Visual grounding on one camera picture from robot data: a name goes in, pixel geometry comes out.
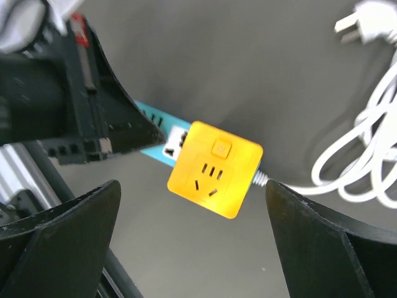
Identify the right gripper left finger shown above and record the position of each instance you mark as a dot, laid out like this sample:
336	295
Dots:
60	252

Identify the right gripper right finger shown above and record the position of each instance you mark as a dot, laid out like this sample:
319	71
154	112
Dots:
325	253

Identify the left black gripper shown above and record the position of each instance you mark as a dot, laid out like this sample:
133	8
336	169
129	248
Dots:
63	92

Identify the teal rectangular power strip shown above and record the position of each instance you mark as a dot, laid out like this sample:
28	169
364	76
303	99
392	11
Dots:
171	132

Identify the yellow cube adapter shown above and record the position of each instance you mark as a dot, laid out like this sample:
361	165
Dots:
215	169

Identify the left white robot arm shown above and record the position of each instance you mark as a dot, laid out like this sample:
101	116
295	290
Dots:
22	25

